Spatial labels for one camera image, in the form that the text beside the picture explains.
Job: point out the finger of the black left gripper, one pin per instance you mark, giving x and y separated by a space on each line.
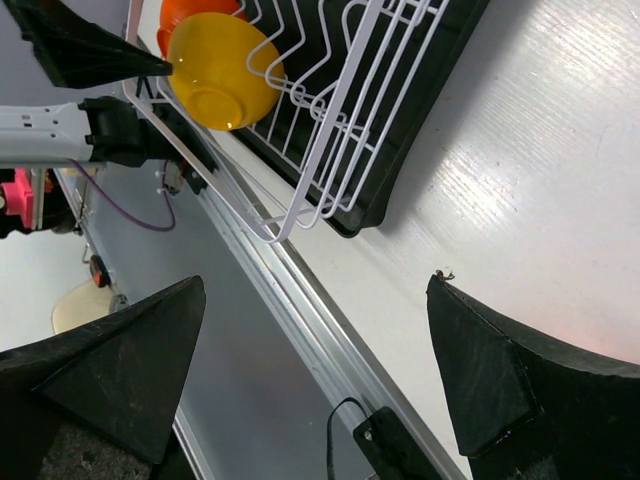
78 54

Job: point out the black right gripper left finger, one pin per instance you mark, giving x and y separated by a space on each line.
99 401

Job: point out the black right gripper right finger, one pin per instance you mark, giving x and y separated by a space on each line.
525 405

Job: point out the orange plastic bowl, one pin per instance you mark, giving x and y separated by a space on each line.
172 12

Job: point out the yellow plastic bowl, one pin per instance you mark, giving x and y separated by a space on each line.
225 72

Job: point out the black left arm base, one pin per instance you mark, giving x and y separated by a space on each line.
159 147

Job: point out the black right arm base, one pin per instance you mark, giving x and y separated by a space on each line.
386 444

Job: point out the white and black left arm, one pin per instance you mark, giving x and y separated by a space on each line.
96 130

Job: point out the round beige stool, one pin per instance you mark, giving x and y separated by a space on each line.
85 303

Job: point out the pink object in background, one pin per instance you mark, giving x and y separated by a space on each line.
18 202

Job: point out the black drip tray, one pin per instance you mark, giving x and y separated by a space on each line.
412 50

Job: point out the aluminium frame rail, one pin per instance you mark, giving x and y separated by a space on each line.
300 300

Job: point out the white wire dish rack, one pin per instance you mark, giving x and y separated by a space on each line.
298 214

